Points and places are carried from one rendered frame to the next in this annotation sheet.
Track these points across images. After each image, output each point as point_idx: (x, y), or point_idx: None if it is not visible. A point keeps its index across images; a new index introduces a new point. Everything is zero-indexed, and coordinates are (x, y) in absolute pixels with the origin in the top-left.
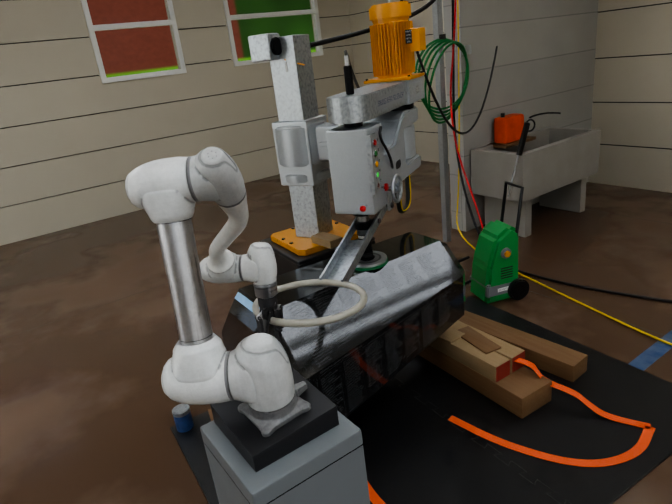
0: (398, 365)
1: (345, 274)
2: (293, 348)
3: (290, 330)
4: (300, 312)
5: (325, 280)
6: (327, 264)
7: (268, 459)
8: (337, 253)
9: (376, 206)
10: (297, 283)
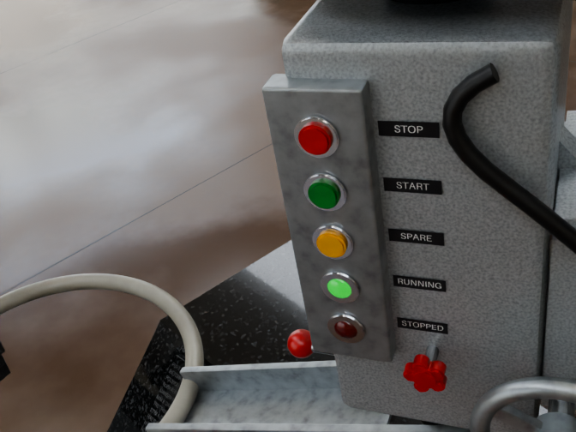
0: None
1: (164, 429)
2: (121, 417)
3: (146, 387)
4: None
5: (181, 387)
6: (231, 366)
7: None
8: (290, 374)
9: (360, 390)
10: (181, 328)
